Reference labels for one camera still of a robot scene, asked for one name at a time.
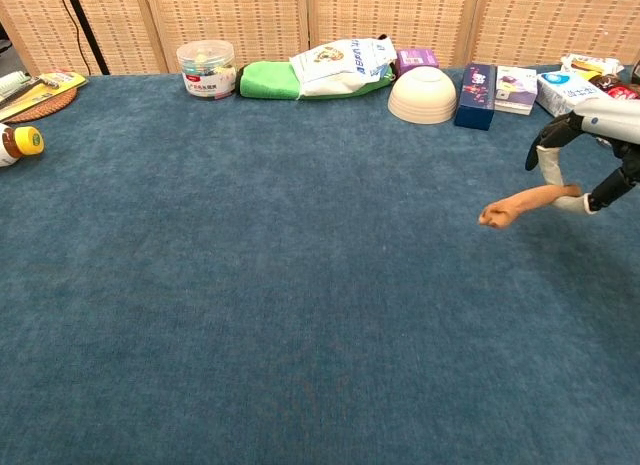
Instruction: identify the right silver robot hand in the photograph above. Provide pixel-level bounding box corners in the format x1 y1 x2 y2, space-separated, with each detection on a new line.
524 97 640 217

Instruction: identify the tan bone-shaped toy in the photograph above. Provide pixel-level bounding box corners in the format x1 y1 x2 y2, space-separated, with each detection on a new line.
477 183 584 230

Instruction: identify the red snack packet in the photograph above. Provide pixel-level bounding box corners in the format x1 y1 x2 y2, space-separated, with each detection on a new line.
588 73 640 102

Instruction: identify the wrapped burger snack pack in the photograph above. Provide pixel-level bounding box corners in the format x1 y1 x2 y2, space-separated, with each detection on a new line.
559 52 627 82

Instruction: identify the white and blue carton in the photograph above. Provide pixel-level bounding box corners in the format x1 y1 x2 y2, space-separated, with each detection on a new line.
535 70 616 120

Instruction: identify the white and purple carton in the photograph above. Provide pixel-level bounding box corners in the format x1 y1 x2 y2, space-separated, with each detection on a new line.
494 65 540 117

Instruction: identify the dark blue carton box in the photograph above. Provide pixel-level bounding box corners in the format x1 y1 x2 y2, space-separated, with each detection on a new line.
453 62 499 132

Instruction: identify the cream upturned bowl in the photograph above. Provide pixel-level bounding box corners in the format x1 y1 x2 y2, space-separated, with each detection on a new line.
387 65 459 126

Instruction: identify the purple box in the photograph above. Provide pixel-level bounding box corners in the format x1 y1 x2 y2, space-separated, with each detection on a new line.
394 47 441 78

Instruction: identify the woven folding screen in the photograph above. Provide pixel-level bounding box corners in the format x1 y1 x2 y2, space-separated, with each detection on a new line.
0 0 640 77

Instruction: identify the white printed snack bag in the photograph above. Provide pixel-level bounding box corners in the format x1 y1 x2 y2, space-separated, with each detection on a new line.
288 35 399 99

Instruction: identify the green microfiber cloth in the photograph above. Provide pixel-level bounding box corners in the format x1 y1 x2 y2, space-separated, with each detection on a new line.
236 60 397 102

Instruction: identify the blue table mat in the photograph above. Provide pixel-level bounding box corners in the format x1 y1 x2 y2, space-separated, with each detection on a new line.
0 64 640 465

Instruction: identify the clear jar of clips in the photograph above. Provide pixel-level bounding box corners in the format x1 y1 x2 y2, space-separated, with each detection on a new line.
176 39 238 101

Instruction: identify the black tripod stand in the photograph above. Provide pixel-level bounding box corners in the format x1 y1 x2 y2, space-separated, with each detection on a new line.
58 0 111 77

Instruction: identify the round woven coaster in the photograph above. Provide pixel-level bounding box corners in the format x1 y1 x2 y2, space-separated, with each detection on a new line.
0 83 80 125

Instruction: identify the razor in yellow package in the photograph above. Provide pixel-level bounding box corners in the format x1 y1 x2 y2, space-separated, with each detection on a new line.
0 70 90 123

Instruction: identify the brown bottle yellow cap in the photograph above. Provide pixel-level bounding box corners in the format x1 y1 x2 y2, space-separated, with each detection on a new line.
0 122 46 169

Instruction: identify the mint green brush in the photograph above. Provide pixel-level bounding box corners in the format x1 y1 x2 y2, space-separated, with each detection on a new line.
0 69 32 98

